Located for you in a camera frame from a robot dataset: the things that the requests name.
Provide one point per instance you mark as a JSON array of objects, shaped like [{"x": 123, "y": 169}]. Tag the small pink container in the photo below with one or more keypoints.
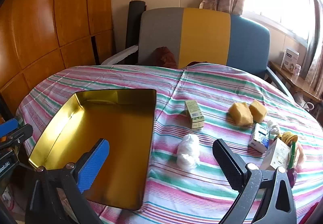
[{"x": 297, "y": 69}]

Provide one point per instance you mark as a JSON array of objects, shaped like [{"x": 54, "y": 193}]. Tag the yellow sponge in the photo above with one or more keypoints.
[
  {"x": 258, "y": 111},
  {"x": 241, "y": 114}
]

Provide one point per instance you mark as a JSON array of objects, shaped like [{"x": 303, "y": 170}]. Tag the wooden side table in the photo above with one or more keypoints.
[{"x": 290, "y": 82}]

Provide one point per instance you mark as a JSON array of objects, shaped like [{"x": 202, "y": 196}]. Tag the white plastic bag wad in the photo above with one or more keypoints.
[{"x": 188, "y": 151}]

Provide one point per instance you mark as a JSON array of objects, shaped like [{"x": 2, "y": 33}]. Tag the wooden wardrobe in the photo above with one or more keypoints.
[{"x": 50, "y": 12}]

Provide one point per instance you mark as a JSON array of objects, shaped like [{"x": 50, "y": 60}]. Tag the blue white tissue pack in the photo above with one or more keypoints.
[{"x": 260, "y": 138}]

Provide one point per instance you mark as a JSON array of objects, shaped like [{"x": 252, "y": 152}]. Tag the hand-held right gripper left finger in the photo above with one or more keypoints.
[{"x": 93, "y": 163}]

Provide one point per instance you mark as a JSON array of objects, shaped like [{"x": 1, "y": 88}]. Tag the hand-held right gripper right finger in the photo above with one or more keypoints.
[{"x": 228, "y": 163}]

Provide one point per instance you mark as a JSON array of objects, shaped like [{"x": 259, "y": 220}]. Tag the white yellow green packet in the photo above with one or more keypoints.
[{"x": 276, "y": 156}]

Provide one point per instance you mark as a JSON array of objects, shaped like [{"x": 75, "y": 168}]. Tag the peach egg-shaped bottle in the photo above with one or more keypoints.
[{"x": 300, "y": 154}]

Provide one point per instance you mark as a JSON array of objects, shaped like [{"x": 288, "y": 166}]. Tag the grey yellow blue chair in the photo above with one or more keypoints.
[{"x": 204, "y": 37}]

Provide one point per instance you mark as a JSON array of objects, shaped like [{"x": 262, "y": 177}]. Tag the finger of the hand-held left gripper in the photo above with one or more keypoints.
[{"x": 8, "y": 126}]

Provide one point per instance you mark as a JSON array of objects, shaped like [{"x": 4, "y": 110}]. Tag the gold rectangular tin box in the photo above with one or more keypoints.
[{"x": 116, "y": 125}]

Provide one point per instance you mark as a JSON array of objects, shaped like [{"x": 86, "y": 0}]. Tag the white cardboard box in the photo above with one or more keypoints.
[{"x": 289, "y": 60}]

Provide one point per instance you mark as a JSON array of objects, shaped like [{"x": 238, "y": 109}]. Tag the yellow knitted roll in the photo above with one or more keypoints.
[{"x": 289, "y": 137}]

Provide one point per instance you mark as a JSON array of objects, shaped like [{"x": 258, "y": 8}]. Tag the small clear plastic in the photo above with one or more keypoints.
[{"x": 273, "y": 128}]

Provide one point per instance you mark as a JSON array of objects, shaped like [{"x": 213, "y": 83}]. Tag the striped pink green tablecloth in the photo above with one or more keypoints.
[{"x": 214, "y": 82}]

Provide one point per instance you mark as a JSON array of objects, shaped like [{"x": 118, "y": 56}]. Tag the green cream medicine box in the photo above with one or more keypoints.
[{"x": 194, "y": 114}]

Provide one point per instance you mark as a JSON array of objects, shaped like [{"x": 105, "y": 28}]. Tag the small purple item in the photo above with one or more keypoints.
[{"x": 292, "y": 177}]

